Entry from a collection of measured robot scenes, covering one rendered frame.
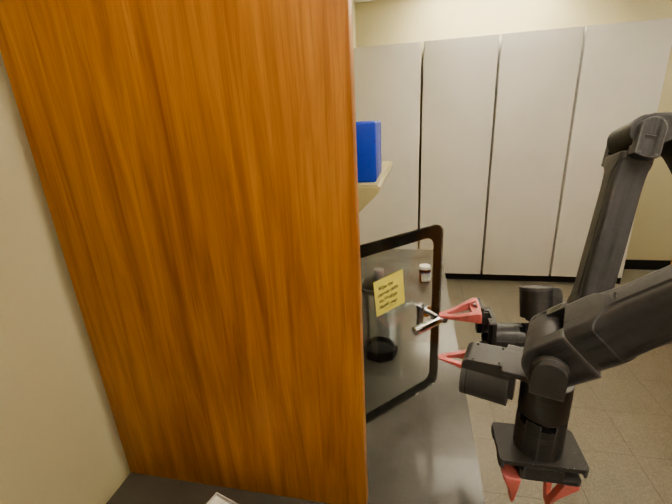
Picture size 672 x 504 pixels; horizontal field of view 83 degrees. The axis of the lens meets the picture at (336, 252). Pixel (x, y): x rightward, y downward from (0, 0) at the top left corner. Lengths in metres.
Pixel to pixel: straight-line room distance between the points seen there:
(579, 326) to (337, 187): 0.31
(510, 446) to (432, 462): 0.33
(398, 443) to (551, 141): 3.27
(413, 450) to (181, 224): 0.65
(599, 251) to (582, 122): 3.13
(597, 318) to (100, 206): 0.66
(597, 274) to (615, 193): 0.15
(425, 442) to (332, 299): 0.47
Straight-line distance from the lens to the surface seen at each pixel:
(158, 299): 0.68
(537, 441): 0.57
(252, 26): 0.53
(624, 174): 0.85
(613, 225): 0.84
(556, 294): 0.81
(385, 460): 0.89
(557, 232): 4.04
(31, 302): 0.78
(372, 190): 0.58
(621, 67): 4.00
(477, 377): 0.54
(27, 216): 0.77
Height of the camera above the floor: 1.60
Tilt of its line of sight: 19 degrees down
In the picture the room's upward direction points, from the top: 3 degrees counter-clockwise
